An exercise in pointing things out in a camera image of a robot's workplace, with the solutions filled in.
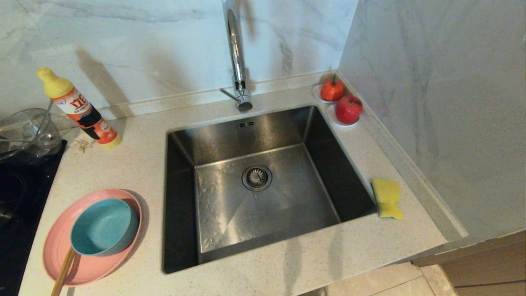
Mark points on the crumpled white tissue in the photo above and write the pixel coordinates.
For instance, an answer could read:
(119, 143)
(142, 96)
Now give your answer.
(80, 146)

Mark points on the thin metal spoon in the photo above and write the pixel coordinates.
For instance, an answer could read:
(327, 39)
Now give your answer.
(46, 117)

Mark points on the teal bowl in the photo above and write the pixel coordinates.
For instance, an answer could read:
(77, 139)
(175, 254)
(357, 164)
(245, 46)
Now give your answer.
(102, 226)

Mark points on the chrome gooseneck faucet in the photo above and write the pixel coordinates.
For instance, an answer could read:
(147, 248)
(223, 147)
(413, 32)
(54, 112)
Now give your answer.
(236, 61)

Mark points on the black induction cooktop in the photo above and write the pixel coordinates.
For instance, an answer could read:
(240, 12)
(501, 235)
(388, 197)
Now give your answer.
(24, 205)

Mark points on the light wooden cabinet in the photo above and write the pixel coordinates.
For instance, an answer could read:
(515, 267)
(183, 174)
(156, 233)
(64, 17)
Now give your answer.
(485, 267)

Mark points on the small white dish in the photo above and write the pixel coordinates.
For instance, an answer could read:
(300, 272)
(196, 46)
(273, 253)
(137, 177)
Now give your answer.
(332, 118)
(316, 93)

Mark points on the orange dish soap bottle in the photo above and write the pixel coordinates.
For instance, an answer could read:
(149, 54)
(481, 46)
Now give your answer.
(86, 113)

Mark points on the clear glass bowl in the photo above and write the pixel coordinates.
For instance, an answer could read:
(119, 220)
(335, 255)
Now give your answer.
(16, 123)

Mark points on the red toy tomato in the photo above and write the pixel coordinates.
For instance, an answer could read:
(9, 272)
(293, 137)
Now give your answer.
(332, 90)

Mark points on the pink plate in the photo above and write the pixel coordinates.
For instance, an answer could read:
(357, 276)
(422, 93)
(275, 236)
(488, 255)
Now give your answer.
(57, 246)

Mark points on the red toy apple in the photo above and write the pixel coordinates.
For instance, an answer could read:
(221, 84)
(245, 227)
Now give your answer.
(349, 109)

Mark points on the stainless steel sink basin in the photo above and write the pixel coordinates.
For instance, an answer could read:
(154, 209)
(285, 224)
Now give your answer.
(287, 197)

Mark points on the round metal drain strainer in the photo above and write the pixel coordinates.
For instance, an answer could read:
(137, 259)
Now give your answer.
(257, 177)

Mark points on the yellow sponge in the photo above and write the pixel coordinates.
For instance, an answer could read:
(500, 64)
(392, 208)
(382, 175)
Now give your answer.
(386, 197)

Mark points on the clear glass cup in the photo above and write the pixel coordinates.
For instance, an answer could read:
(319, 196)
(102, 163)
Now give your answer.
(49, 142)

